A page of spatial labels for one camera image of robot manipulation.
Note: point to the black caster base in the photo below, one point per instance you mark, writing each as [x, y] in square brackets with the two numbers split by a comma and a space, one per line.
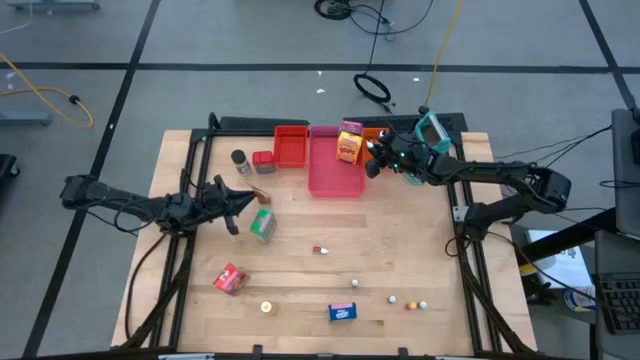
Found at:
[6, 167]

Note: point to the black diagonal beam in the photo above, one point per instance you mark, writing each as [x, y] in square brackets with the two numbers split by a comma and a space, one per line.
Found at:
[570, 235]

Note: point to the blue Frosted Flakes cereal box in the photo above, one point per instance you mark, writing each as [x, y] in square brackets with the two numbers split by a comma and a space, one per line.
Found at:
[342, 312]

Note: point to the red dropper bottle white cap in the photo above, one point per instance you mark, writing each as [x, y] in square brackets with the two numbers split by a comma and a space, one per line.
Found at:
[320, 250]

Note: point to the pink plastic bin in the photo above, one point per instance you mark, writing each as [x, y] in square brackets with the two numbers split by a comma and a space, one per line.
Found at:
[327, 175]

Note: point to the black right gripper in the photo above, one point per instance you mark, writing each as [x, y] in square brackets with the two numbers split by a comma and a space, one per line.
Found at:
[397, 152]

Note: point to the grey flat base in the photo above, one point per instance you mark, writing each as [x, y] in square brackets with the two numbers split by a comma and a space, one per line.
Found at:
[25, 119]

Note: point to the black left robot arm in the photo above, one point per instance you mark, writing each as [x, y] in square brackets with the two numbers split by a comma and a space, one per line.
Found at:
[125, 205]

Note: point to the grey keyboard desk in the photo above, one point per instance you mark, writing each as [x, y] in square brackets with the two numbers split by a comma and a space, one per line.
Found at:
[615, 255]

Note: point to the pink Raisin Bran cereal box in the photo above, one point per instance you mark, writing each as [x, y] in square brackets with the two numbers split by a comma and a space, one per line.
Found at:
[351, 127]

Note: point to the grey cart base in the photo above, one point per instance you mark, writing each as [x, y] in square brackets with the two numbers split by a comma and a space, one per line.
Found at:
[50, 5]

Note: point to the brown snack packet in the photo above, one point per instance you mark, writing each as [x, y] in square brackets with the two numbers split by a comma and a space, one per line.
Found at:
[261, 194]

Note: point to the black keyboard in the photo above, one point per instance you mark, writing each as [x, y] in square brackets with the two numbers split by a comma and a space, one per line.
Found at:
[620, 305]

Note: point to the small red block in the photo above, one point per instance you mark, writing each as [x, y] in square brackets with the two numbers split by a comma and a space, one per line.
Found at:
[263, 161]

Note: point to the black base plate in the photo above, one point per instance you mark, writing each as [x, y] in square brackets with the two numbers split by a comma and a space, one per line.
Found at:
[395, 121]

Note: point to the green Apple Jacks cereal box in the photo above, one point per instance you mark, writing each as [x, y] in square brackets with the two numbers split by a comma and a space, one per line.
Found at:
[263, 225]

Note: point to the teal metal box grater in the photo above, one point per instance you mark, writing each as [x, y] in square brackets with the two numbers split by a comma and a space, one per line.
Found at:
[434, 132]

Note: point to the spice jar black lid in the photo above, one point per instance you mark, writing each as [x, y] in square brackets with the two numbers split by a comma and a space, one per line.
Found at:
[241, 161]

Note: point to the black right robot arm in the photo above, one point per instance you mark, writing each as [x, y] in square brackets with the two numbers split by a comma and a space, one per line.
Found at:
[500, 172]

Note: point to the black frame bracket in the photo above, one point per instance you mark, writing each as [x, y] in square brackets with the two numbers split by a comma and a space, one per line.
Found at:
[400, 351]
[257, 349]

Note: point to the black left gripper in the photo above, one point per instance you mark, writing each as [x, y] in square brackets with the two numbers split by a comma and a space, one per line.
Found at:
[210, 206]

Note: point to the white paper sheet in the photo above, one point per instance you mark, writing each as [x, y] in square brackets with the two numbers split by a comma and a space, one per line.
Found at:
[565, 265]

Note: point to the red plastic basket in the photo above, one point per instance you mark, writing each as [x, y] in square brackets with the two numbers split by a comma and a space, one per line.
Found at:
[290, 147]

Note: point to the red cereal box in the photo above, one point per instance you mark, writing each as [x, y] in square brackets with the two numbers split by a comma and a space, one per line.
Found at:
[230, 279]

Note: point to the yellow Pops cereal box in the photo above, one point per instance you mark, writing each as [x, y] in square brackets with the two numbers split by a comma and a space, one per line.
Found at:
[349, 147]

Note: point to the orange plastic basket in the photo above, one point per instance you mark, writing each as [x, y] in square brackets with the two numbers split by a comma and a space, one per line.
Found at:
[371, 133]

